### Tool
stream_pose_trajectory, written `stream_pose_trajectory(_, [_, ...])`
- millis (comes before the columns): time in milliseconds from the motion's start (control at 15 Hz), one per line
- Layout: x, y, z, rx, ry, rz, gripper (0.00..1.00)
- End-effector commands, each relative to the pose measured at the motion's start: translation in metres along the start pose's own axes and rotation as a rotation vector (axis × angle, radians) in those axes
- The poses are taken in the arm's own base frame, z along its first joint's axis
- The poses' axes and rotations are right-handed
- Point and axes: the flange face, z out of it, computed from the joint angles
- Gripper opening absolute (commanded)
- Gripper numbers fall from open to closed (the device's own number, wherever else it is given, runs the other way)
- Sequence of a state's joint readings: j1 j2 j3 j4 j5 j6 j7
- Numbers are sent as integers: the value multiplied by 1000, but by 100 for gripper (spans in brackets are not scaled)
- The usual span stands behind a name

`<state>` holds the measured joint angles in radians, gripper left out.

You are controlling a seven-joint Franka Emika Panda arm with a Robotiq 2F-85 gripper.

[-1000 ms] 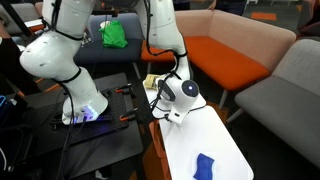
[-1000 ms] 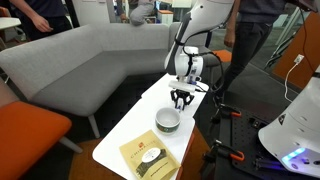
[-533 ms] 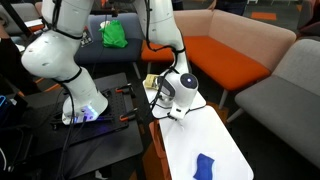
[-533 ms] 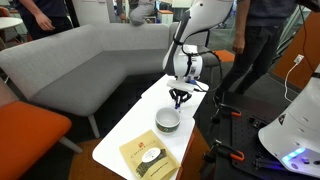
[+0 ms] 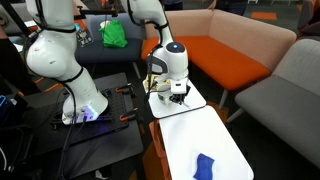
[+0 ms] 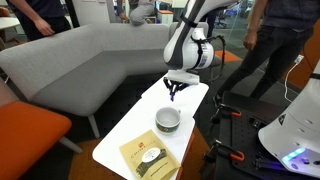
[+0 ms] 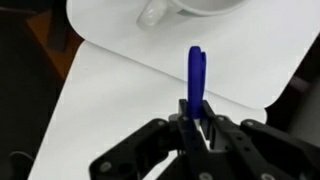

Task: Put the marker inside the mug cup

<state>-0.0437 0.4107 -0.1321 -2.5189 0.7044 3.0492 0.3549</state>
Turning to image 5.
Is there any dark blue chair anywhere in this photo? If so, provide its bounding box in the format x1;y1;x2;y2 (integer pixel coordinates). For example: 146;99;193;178
75;14;143;80

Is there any black orange clamp front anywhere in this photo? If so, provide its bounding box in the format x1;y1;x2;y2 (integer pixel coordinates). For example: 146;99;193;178
119;108;138;122

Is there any blue cloth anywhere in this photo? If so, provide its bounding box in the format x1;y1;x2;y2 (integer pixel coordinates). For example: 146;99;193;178
193;153;215;180

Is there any green plastic bag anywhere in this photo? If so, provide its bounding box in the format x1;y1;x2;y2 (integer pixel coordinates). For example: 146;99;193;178
99;20;128;48

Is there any long white table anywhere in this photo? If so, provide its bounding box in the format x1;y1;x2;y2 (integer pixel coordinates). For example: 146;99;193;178
160;106;254;180

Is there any green and white mug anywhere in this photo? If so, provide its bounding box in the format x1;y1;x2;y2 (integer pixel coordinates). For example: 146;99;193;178
158;87;172;105

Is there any black tag card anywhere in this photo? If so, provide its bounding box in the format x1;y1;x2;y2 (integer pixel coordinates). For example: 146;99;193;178
76;29;93;47

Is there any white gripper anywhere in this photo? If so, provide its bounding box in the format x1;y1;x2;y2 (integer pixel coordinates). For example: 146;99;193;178
170;78;189;105

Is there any black orange clamp rear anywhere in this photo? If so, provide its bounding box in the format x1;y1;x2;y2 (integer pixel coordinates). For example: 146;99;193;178
115;83;133;94

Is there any black cart table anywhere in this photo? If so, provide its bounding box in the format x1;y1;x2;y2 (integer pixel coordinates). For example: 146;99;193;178
19;72;145;180

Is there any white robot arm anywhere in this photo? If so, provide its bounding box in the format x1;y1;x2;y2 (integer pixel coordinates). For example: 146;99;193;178
26;0;188;125

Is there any small white side table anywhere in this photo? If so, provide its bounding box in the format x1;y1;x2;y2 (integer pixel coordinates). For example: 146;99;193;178
145;80;206;119

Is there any grey sofa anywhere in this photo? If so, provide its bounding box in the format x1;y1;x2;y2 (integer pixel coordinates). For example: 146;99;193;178
227;38;320;168

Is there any black orange clamp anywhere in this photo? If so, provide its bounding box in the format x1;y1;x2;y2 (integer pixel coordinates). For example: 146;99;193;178
115;83;133;94
119;108;138;122

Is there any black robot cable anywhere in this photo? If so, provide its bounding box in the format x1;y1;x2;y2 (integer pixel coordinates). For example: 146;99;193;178
54;81;88;180

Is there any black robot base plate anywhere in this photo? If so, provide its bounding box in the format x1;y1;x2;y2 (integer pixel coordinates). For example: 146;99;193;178
50;88;136;141

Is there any orange corner sofa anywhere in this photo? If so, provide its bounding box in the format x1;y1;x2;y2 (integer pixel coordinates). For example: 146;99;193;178
141;9;298;111

